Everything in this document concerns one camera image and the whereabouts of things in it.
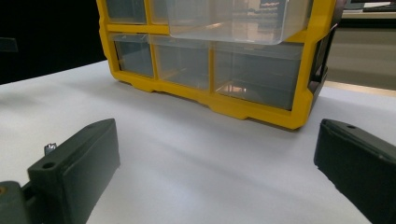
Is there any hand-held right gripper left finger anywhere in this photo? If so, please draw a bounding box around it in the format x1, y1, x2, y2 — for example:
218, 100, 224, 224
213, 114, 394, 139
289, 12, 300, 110
22, 118, 121, 224

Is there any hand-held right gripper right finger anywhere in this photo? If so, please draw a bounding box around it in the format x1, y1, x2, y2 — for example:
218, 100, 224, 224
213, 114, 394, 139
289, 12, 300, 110
313, 118, 396, 224

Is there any large clear plastic drawer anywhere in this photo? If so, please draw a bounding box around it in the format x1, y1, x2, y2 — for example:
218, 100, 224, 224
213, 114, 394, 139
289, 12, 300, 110
213, 41, 304, 112
165, 0, 314, 46

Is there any small metal screw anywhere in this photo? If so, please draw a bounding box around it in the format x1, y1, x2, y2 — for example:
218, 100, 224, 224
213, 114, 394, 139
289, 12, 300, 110
43, 142, 58, 157

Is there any small clear plastic drawer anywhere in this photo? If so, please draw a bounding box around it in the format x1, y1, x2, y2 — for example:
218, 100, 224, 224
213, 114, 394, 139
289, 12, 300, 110
149, 35, 211, 91
148, 0, 171, 25
105, 0, 148, 25
109, 33, 155, 78

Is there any dark flat object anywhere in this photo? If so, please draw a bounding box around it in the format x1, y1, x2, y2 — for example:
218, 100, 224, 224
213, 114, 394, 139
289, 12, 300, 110
0, 36, 19, 53

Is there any yellow drawer cabinet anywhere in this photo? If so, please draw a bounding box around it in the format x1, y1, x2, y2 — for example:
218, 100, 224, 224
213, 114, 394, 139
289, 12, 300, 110
95, 0, 339, 131

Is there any dark keyboard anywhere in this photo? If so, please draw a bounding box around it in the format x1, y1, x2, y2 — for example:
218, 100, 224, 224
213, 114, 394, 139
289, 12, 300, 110
361, 4, 396, 14

